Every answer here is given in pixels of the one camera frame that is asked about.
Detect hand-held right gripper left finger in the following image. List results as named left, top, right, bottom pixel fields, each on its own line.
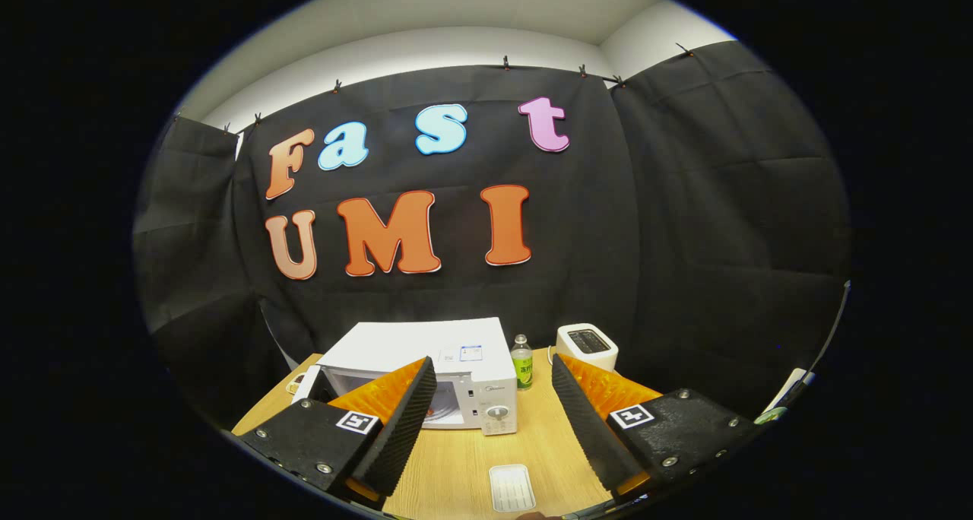
left=237, top=355, right=439, bottom=506

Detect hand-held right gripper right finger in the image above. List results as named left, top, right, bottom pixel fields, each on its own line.
left=550, top=353, right=761, bottom=506

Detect white microwave oven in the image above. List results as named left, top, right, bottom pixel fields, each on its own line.
left=291, top=317, right=519, bottom=436

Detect white rectangular food tray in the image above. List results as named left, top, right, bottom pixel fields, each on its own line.
left=488, top=464, right=537, bottom=514

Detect cream toaster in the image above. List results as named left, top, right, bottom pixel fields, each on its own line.
left=556, top=323, right=620, bottom=373

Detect green drink bottle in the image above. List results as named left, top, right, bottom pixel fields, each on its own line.
left=510, top=334, right=535, bottom=391

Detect row of small cloth clips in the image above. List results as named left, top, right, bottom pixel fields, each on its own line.
left=173, top=45, right=694, bottom=135

